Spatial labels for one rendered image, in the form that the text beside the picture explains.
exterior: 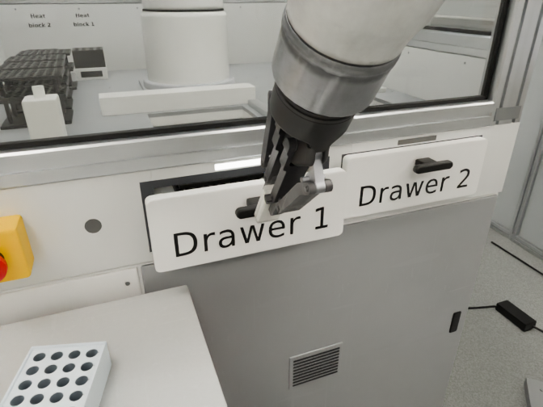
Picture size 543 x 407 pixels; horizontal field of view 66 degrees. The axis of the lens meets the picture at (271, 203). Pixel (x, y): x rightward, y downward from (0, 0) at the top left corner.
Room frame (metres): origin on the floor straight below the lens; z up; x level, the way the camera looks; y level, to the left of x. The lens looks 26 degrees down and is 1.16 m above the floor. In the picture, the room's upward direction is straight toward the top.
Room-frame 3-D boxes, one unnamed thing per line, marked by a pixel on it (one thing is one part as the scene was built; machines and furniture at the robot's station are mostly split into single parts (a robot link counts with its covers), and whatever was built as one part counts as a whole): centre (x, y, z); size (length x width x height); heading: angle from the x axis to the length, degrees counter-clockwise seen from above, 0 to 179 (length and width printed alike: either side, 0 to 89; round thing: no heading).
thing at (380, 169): (0.69, -0.25, 0.87); 0.29 x 0.02 x 0.11; 111
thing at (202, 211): (0.53, 0.03, 0.87); 0.29 x 0.02 x 0.11; 111
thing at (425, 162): (0.66, -0.26, 0.91); 0.07 x 0.04 x 0.01; 111
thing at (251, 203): (0.51, 0.02, 0.91); 0.07 x 0.04 x 0.01; 111
